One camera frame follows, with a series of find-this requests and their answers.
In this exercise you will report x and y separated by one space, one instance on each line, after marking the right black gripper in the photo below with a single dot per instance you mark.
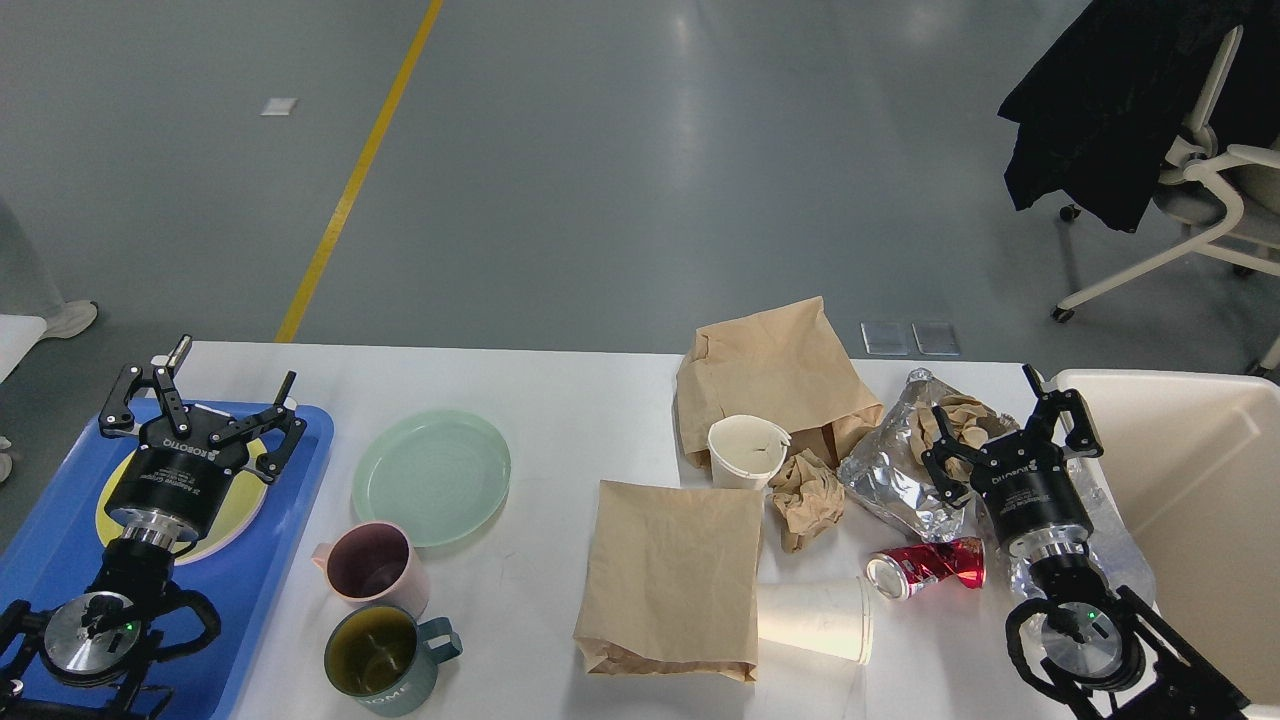
1023 481

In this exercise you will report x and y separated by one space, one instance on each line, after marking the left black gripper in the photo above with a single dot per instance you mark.
201 426

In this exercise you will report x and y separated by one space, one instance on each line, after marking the pink ribbed mug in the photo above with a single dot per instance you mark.
375 562

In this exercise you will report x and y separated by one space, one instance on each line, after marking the mint green plate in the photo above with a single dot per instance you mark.
438 475

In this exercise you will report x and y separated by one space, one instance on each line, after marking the teal mug yellow inside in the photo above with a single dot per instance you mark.
386 660

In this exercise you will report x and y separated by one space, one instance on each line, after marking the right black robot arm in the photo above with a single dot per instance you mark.
1079 634

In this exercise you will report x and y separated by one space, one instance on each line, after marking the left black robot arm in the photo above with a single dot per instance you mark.
89 657

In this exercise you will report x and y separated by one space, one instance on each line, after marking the brown paper in foil bag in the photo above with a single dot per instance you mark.
971 421

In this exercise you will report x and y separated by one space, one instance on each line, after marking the yellow plate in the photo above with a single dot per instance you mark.
175 495

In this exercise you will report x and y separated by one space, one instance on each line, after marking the floor outlet plate right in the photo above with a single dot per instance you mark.
936 339

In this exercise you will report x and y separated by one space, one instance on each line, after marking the floor outlet plate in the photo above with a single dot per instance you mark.
936 339
888 339

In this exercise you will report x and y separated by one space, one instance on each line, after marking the silver foil bag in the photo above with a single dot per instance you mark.
881 473

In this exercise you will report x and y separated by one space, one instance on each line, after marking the person's white shoe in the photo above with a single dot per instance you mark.
70 319

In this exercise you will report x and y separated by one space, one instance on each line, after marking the floor outlet plate left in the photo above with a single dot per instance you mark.
888 339

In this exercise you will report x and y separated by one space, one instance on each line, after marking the beige plastic bin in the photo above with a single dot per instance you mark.
1192 462

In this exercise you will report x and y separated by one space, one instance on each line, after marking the crushed red soda can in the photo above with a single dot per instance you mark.
902 572

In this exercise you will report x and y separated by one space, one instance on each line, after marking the blue plastic tray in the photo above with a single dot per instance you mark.
57 553

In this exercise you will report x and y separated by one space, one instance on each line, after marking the crumpled brown paper ball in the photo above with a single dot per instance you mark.
810 500

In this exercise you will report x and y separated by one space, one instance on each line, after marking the person's grey trouser leg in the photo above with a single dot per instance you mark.
27 288

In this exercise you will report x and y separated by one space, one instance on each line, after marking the crumpled large brown paper bag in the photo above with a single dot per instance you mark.
785 365

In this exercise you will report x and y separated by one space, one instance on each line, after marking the lying white paper cup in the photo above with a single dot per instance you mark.
834 617

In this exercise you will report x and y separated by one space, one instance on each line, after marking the upright white paper cup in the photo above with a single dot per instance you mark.
746 451

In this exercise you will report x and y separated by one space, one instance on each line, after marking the white office chair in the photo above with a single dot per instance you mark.
1195 188

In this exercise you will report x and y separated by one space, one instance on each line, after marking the black jacket on chair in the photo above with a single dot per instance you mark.
1098 112

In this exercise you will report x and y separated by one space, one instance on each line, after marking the flat brown paper bag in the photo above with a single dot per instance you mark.
671 582

